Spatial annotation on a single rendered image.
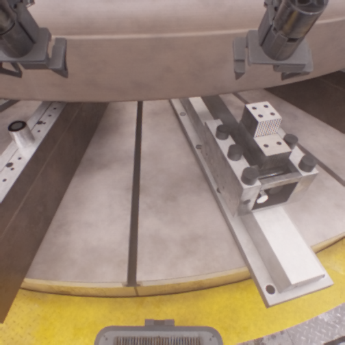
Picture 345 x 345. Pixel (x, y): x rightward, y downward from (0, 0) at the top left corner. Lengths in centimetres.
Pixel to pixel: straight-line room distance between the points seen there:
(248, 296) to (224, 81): 110
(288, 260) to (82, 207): 102
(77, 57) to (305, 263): 119
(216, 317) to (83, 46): 137
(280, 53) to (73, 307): 146
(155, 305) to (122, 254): 37
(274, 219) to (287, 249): 15
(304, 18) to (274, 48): 7
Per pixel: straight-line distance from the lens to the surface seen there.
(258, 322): 157
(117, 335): 125
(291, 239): 125
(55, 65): 54
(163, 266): 125
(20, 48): 53
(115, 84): 110
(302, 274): 120
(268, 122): 114
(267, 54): 51
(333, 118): 218
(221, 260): 129
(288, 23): 45
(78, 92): 115
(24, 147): 131
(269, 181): 112
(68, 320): 159
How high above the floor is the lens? 148
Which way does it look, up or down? 49 degrees down
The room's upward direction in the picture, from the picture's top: 1 degrees clockwise
